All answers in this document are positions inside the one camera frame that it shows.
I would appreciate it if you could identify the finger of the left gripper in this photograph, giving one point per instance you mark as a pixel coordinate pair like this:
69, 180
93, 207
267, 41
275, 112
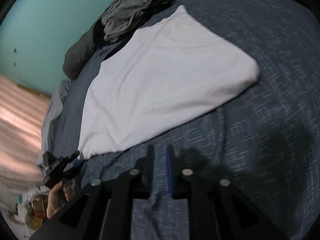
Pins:
67, 160
72, 172

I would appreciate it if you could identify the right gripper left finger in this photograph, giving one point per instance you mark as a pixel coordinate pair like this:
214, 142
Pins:
103, 211

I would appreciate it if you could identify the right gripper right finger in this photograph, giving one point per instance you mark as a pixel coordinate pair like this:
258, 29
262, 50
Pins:
217, 209

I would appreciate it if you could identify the white polo shirt black trim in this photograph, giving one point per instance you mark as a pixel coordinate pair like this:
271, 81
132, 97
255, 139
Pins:
166, 75

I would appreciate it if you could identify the person's left hand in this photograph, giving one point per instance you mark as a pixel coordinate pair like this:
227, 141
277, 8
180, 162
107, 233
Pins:
54, 204

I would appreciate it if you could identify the light grey pillow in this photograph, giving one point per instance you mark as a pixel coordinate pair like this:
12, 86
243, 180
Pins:
51, 120

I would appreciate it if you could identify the floor clutter pile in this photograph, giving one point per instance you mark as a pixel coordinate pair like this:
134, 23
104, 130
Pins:
32, 207

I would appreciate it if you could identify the pink curtain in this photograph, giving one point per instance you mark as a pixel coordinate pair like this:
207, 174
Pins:
22, 116

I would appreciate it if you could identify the dark grey rolled duvet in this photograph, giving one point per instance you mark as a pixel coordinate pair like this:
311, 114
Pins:
79, 54

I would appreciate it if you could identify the grey crumpled garment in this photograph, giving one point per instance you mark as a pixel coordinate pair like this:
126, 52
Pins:
121, 17

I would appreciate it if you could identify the black garment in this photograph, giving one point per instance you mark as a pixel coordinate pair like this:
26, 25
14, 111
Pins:
98, 28

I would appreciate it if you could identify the wooden window frame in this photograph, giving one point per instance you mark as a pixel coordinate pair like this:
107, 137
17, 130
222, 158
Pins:
32, 91

